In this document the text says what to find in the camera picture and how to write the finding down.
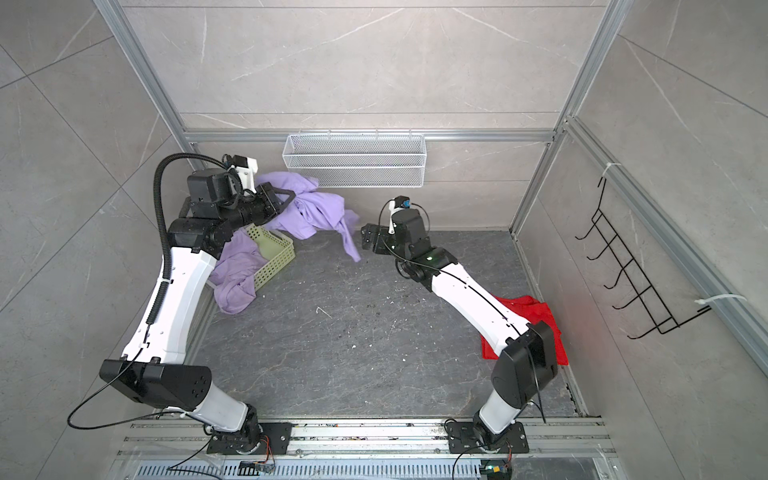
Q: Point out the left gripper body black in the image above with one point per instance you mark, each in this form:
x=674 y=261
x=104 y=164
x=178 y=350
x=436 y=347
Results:
x=252 y=208

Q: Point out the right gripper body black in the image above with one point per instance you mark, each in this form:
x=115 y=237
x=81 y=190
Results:
x=385 y=244

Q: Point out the purple t-shirt with print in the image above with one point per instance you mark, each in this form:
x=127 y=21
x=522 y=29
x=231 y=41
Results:
x=312 y=210

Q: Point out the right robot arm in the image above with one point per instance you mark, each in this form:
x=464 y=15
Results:
x=526 y=352

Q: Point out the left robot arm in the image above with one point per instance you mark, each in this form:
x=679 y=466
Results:
x=152 y=368

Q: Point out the light green plastic basket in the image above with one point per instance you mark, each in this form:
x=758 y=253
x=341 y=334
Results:
x=276 y=248

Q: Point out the purple t-shirt in basket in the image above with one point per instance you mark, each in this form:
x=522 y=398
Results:
x=233 y=276

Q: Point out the white zip tie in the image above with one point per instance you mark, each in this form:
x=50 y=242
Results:
x=725 y=296

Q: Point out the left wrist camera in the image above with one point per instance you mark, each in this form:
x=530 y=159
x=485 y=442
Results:
x=245 y=167

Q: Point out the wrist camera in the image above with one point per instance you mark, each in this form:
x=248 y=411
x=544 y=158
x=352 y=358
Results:
x=394 y=205
x=245 y=167

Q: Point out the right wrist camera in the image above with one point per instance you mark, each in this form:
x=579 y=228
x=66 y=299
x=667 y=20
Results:
x=394 y=205

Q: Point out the white wire mesh basket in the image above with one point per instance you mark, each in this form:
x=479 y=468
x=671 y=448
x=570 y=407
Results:
x=358 y=160

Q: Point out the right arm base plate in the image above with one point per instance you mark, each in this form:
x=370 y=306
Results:
x=472 y=437

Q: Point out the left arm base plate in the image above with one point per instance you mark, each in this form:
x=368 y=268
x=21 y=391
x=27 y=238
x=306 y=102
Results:
x=253 y=440

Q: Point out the aluminium rail at front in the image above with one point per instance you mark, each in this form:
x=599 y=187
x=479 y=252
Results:
x=428 y=448

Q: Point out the black wire hook rack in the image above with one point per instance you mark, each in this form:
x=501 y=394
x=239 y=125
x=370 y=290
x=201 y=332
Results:
x=631 y=274

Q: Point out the aluminium frame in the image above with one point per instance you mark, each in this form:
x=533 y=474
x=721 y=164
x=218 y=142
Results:
x=741 y=319

